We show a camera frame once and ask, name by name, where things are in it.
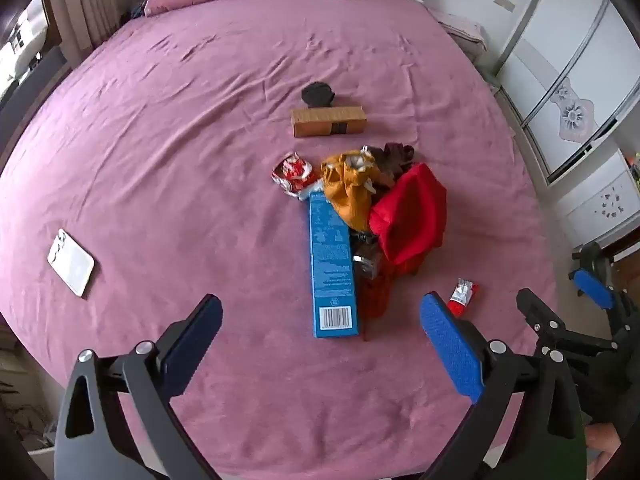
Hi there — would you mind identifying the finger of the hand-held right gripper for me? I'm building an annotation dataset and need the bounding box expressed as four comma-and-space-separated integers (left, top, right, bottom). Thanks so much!
568, 241, 636, 346
516, 287, 621, 361

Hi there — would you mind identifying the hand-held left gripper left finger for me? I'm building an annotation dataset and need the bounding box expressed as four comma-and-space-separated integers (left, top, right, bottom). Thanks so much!
54, 294, 224, 480

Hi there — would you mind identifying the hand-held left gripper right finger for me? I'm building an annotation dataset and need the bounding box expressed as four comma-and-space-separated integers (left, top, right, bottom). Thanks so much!
419, 291, 588, 480

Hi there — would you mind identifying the red cloth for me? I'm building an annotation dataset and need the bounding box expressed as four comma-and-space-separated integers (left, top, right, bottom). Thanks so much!
369, 162, 448, 276

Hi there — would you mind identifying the blue cardboard box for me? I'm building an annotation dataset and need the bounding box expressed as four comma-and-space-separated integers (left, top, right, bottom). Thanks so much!
308, 191, 361, 339

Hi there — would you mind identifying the orange-brown knit sock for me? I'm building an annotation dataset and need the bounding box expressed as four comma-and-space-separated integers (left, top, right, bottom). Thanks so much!
321, 150, 378, 232

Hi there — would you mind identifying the red and white snack wrapper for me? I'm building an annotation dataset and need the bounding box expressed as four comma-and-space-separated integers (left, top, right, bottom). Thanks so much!
271, 153, 323, 201

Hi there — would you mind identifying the dark brown patterned cloth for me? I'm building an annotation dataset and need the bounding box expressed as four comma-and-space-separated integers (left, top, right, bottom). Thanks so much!
361, 143, 416, 196

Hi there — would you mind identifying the person's right hand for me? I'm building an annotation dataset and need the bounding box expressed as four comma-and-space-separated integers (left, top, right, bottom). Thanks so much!
585, 422, 624, 467

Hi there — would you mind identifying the small red and white wrapper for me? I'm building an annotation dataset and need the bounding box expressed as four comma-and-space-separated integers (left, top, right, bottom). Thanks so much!
448, 280, 479, 317

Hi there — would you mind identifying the white bedside cabinet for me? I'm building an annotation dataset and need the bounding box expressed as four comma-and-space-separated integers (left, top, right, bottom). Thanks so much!
555, 150, 640, 256

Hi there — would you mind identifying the red net bag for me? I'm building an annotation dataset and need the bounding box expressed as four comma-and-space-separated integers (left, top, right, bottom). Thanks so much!
356, 260, 397, 332

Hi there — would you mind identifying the white smartphone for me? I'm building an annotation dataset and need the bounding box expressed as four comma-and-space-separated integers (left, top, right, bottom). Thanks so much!
47, 228, 96, 298

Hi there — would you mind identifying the pink bed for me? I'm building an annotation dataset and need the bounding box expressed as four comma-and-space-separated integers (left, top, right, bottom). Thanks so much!
0, 0, 561, 480

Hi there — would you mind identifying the white wardrobe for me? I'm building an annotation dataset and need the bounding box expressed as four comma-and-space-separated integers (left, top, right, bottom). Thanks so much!
492, 0, 640, 186

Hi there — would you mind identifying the brown cardboard box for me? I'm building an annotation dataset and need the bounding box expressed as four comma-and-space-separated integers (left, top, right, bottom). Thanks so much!
291, 105, 367, 139

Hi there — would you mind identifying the black cloth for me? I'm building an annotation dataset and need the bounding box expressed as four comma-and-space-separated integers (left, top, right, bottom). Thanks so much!
301, 81, 337, 109

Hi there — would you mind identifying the folded beige cloth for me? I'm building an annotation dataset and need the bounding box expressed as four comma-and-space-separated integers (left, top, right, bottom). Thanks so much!
437, 10, 488, 53

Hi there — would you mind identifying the window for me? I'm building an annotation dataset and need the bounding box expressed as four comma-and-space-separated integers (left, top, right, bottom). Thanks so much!
0, 0, 51, 93

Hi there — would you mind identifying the beige curtain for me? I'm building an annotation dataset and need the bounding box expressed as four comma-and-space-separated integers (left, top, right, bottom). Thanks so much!
42, 0, 166, 61

